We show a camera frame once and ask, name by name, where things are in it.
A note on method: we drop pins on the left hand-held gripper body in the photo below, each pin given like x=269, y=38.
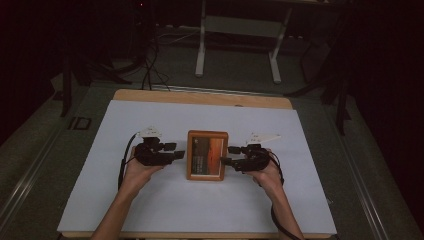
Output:
x=151, y=155

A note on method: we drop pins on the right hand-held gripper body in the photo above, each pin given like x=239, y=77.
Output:
x=255, y=158

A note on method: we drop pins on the wooden photo frame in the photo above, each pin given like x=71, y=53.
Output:
x=206, y=156

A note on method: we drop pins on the person's right hand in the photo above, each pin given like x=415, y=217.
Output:
x=268, y=176

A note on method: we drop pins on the person's left hand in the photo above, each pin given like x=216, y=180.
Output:
x=140, y=175

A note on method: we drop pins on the white paper sheet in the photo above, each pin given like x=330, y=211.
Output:
x=186, y=206

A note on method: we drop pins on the metal floor strip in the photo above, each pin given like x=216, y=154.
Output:
x=213, y=90

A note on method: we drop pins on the black floor box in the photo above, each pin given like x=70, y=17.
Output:
x=80, y=123

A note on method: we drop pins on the black tripod stand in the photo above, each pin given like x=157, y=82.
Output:
x=83, y=70

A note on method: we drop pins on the black metal stand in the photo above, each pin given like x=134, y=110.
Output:
x=338, y=86

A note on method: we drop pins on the metal floor rail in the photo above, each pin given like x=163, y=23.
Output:
x=361, y=180
x=26, y=186

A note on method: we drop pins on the white metal table frame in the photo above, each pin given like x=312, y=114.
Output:
x=238, y=26

